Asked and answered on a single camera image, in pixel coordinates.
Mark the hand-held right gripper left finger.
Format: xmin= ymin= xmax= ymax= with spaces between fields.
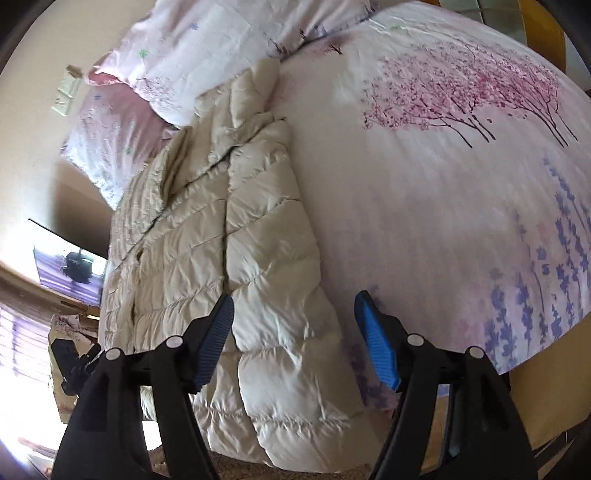
xmin=51 ymin=294 xmax=235 ymax=480

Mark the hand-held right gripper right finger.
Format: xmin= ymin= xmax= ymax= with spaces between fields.
xmin=354 ymin=290 xmax=539 ymax=480

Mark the cream puffer jacket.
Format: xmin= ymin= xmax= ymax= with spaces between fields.
xmin=99 ymin=59 xmax=370 ymax=474

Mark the floral printed bed sheet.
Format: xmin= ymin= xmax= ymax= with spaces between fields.
xmin=272 ymin=0 xmax=591 ymax=414

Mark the pink floral pillow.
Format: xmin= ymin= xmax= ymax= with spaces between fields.
xmin=60 ymin=85 xmax=186 ymax=210

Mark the white floral pillow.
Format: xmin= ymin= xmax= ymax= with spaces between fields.
xmin=85 ymin=0 xmax=376 ymax=127

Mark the wall-mounted television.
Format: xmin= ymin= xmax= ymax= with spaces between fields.
xmin=28 ymin=219 xmax=110 ymax=308

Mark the wooden bed frame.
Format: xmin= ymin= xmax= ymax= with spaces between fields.
xmin=434 ymin=311 xmax=591 ymax=467

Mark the white wall switch plate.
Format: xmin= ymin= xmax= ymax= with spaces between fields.
xmin=52 ymin=74 xmax=80 ymax=117

